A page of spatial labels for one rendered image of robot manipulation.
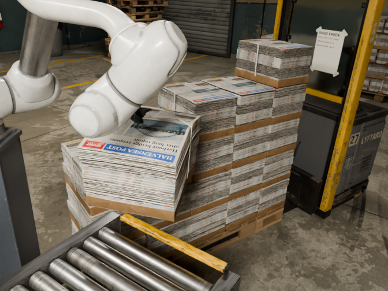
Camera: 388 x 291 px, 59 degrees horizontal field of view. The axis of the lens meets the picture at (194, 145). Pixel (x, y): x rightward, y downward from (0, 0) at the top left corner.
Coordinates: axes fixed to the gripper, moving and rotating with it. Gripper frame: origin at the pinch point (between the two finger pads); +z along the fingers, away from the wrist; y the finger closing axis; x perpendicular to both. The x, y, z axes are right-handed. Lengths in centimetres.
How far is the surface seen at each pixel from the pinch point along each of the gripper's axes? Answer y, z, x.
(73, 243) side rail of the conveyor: 52, -16, -18
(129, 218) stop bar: 48.0, -1.6, -4.3
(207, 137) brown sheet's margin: 38, 70, 13
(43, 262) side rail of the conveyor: 52, -26, -22
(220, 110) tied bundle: 24, 75, 18
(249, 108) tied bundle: 25, 91, 33
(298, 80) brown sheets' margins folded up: 10, 117, 60
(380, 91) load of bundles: 67, 503, 243
